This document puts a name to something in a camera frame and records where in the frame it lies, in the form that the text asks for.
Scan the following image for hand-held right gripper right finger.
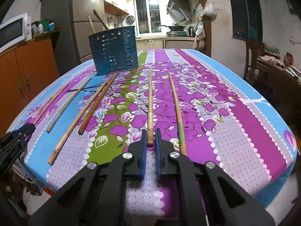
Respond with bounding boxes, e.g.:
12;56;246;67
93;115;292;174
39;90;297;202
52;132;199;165
154;128;274;226

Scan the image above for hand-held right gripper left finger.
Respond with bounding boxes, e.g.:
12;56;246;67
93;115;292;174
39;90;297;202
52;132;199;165
28;129;147;226

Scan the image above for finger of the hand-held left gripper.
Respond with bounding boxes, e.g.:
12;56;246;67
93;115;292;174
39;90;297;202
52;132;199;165
0;124;36;147
0;144;26;170

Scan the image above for row of wooden chopsticks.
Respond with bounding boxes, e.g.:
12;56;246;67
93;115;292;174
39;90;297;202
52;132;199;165
33;72;187;166

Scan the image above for blue perforated utensil holder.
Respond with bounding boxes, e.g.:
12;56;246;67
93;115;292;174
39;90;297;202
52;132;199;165
88;26;139;76

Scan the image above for orange wooden cabinet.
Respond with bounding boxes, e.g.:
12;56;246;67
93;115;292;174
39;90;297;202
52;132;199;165
0;32;60;132

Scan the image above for purple floral tablecloth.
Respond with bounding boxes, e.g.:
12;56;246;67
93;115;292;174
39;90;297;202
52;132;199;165
6;48;298;218

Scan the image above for white microwave oven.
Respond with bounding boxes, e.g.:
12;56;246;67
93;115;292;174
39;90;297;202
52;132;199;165
0;13;32;53

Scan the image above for beige kitchen base cabinets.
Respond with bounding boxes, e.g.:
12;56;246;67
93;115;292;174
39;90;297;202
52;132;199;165
136;36;197;51

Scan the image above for bronze refrigerator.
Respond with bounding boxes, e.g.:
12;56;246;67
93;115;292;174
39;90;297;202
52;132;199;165
41;0;105;76

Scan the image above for hanging kitchen cloths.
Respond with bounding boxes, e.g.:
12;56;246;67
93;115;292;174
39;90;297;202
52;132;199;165
193;22;205;50

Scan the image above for black wok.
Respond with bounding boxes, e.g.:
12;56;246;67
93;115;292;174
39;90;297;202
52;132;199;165
162;24;186;31

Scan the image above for dark wooden dining table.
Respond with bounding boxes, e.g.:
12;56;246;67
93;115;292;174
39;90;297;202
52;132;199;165
256;55;301;92

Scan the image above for wooden chair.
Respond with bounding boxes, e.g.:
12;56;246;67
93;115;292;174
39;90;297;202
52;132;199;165
243;39;266;80

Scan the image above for kitchen window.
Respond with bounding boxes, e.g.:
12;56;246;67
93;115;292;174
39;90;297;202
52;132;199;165
134;0;161;34

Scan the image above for pink cloth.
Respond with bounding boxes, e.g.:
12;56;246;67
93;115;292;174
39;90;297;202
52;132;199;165
259;55;285;67

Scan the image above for steel range hood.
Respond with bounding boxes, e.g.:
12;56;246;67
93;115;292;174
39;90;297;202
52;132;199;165
166;0;191;21

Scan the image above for white hanging plastic bag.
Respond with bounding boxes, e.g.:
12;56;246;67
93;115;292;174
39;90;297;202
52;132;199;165
203;0;217;17

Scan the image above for dark barred window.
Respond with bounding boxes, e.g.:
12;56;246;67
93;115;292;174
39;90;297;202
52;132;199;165
227;0;262;44

